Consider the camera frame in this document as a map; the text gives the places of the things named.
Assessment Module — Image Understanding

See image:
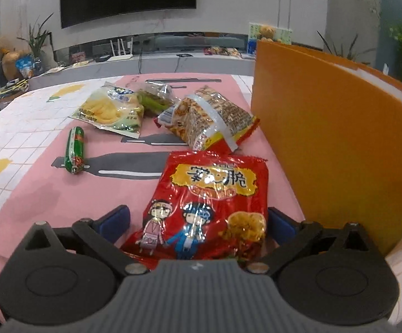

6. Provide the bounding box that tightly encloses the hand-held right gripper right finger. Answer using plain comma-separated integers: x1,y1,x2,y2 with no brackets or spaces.
247,207,378,275

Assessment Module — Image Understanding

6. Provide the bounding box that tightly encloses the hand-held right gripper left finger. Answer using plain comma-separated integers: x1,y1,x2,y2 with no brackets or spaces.
23,205,150,276

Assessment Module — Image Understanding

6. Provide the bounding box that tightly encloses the red snack packet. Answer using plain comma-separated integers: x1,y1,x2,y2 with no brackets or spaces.
120,150,270,263

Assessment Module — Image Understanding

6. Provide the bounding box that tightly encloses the orange cardboard box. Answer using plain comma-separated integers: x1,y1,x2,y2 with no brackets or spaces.
250,40,402,256

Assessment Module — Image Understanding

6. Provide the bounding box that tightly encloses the yellow chips packet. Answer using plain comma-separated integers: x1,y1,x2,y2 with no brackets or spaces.
68,81,145,140

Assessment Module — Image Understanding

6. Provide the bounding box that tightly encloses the nut snack packet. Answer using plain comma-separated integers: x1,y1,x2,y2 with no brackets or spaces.
154,85,261,153

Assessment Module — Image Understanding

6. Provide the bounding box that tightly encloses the pile of snacks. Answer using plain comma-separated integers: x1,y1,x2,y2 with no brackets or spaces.
204,46,245,58

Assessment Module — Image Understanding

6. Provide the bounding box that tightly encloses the pink table mat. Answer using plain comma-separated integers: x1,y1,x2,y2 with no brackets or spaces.
0,73,306,323

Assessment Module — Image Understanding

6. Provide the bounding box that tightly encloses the green sausage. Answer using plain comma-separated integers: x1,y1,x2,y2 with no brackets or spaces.
64,127,86,175

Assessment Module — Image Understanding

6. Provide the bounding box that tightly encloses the green vegetable packet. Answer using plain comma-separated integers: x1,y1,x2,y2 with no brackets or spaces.
137,81,174,116

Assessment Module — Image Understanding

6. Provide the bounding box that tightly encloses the grey television cabinet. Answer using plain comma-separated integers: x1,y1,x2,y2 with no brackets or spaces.
27,53,256,91

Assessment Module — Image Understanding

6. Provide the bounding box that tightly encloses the white router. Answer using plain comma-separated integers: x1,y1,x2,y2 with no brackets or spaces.
107,37,134,62

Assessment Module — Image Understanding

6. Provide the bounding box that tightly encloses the pile of yellow packets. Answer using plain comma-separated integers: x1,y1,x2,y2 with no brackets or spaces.
0,78,30,97

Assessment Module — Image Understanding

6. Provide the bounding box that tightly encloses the blue snack bag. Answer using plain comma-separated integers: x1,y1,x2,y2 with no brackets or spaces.
15,55,44,77

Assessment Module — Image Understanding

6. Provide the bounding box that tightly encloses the dark leaf potted plant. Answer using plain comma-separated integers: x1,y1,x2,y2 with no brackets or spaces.
317,29,377,65

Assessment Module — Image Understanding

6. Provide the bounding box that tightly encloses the orange vase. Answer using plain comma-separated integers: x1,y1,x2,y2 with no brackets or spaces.
1,50,31,79

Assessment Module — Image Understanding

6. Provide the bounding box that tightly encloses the green picture card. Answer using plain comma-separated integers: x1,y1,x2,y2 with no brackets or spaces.
249,22,293,45

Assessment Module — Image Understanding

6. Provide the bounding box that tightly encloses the brown teddy bear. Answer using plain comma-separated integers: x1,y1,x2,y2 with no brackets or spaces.
258,24,277,42

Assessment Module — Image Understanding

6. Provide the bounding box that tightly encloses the long leaf potted plant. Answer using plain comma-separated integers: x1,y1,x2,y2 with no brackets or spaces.
17,13,54,69

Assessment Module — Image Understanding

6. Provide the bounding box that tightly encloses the black looped cable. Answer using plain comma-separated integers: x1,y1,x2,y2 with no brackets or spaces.
176,52,193,73

